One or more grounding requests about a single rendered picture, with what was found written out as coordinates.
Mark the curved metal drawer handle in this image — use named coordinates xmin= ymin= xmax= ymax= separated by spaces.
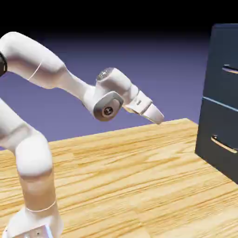
xmin=211 ymin=135 xmax=238 ymax=154
xmin=222 ymin=64 xmax=238 ymax=74

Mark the dark blue cabinet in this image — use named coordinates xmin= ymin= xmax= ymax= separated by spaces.
xmin=194 ymin=23 xmax=238 ymax=185

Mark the dark blue drawer front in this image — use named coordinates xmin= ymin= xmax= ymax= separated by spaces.
xmin=202 ymin=26 xmax=238 ymax=112
xmin=195 ymin=97 xmax=238 ymax=185

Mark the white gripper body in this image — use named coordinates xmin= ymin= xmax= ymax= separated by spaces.
xmin=142 ymin=103 xmax=165 ymax=125

